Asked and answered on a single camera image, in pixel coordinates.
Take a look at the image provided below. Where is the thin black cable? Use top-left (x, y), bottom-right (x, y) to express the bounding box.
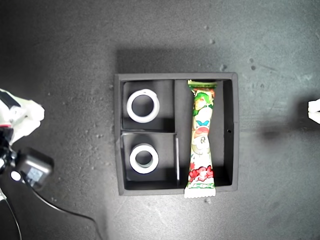
top-left (3, 197), bottom-right (24, 240)

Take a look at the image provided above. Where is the large white tape roll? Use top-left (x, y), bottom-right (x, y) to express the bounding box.
top-left (126, 88), bottom-right (161, 124)

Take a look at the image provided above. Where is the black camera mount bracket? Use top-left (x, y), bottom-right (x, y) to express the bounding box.
top-left (0, 127), bottom-right (21, 176)

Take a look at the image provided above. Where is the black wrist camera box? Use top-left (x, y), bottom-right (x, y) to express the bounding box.
top-left (10, 147), bottom-right (55, 191)

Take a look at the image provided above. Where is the small white tape roll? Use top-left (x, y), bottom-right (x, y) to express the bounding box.
top-left (129, 143), bottom-right (160, 175)

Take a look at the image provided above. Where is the green printed snack bar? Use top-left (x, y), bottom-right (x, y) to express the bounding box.
top-left (184, 79), bottom-right (217, 200)

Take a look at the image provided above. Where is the black compartment tray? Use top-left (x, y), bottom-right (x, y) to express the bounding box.
top-left (114, 72), bottom-right (240, 196)

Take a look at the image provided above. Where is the black camera cable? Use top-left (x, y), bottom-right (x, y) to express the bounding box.
top-left (23, 174), bottom-right (105, 240)

